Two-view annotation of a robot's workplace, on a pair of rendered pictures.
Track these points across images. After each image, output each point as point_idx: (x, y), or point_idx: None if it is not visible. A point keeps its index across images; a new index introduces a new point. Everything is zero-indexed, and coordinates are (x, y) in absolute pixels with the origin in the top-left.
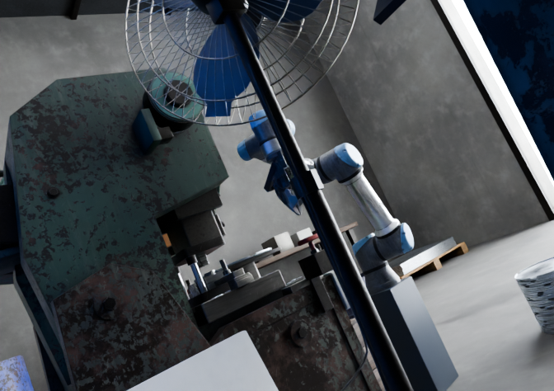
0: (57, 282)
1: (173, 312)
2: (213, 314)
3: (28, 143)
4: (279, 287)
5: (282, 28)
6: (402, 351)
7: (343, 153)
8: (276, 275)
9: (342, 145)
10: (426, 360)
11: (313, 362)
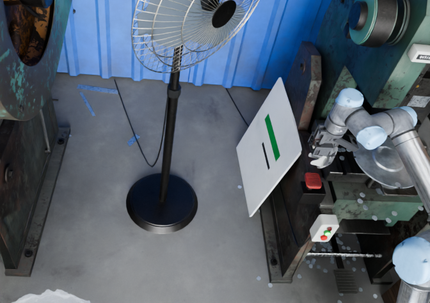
0: (320, 38)
1: (302, 101)
2: (313, 129)
3: None
4: (324, 174)
5: (200, 39)
6: None
7: (401, 242)
8: (327, 170)
9: (412, 243)
10: None
11: (298, 203)
